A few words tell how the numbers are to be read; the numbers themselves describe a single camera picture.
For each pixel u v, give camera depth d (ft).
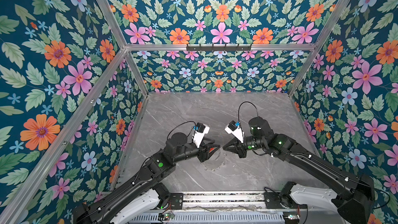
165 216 2.31
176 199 2.44
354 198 1.24
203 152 1.88
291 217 2.31
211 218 2.41
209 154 2.01
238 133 1.99
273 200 2.41
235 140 2.04
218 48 3.05
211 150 1.99
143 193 1.97
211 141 2.21
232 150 2.17
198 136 1.91
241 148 1.95
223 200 2.46
